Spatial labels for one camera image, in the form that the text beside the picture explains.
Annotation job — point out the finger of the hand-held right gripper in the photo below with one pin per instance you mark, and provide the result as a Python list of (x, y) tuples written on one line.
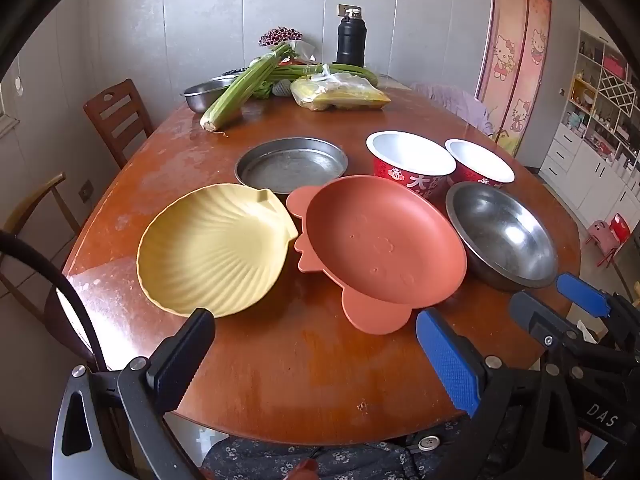
[(580, 294), (535, 317)]

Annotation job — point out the steel basin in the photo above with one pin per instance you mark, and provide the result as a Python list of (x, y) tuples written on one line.
[(200, 95)]

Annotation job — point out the stainless steel bowl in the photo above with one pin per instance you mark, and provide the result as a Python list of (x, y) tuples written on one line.
[(500, 235)]

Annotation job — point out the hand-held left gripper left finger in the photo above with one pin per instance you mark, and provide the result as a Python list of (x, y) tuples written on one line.
[(185, 342)]

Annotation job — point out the purple cloth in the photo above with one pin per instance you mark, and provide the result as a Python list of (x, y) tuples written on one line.
[(460, 105)]

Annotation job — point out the pink plastic stool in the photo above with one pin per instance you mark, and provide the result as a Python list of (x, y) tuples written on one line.
[(600, 237)]

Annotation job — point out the white foam fruit net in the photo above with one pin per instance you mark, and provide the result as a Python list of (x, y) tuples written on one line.
[(281, 90)]

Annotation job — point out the light wood curved chair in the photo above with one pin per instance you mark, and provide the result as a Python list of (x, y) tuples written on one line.
[(35, 195)]

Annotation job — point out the dark floral clothing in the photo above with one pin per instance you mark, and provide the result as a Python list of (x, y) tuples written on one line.
[(350, 460)]

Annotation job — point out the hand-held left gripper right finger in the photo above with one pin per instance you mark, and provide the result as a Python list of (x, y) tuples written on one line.
[(447, 365)]

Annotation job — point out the black thermos bottle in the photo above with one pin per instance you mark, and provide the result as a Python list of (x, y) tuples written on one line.
[(350, 42)]

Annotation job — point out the low wall socket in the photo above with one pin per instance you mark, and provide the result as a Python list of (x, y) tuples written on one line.
[(86, 189)]

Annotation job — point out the brown wooden chair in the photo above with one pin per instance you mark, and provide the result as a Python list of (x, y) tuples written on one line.
[(117, 115)]

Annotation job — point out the round metal pan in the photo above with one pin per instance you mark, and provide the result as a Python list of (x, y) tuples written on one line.
[(290, 165)]

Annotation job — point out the orange crab-shaped plate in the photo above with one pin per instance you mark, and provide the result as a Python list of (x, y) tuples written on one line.
[(380, 245)]

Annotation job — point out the long green vegetable stalks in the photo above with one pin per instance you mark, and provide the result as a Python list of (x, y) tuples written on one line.
[(300, 71)]

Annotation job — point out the celery bunch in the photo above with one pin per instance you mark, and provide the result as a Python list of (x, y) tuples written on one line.
[(235, 95)]

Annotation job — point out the green leafy vegetable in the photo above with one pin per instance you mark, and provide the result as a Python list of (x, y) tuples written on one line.
[(261, 91)]

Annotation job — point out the white shelf cabinet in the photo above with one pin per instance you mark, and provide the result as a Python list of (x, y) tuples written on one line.
[(590, 160)]

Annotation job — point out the red plastic stool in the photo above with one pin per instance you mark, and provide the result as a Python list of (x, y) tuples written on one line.
[(621, 225)]

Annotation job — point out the red paper bowl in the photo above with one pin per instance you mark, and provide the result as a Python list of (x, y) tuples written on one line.
[(407, 152), (480, 160)]

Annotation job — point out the plastic bag of yellow food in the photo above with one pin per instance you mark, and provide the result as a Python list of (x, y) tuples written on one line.
[(330, 95)]

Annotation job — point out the wall outlet plate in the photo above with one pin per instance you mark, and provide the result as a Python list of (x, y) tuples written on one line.
[(341, 9)]

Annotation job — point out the pink cat-print door curtain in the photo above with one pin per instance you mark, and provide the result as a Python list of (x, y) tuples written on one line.
[(510, 60)]

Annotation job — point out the dark red flower bouquet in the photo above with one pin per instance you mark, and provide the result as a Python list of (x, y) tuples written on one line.
[(280, 36)]

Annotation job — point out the yellow shell-shaped plate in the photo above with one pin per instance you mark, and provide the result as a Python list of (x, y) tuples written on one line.
[(215, 250)]

